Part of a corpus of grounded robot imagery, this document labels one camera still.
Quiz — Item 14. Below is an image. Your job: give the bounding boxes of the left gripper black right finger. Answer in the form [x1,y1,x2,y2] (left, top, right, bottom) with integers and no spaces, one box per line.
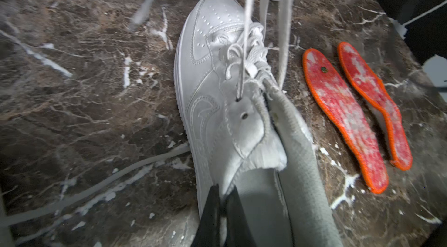
[224,187,256,247]

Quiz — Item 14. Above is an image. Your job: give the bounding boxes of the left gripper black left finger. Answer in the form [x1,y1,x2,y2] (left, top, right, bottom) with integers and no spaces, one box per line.
[191,185,221,247]

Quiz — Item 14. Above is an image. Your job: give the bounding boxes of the red orange insole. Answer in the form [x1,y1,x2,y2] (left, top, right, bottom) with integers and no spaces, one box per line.
[303,49,389,194]

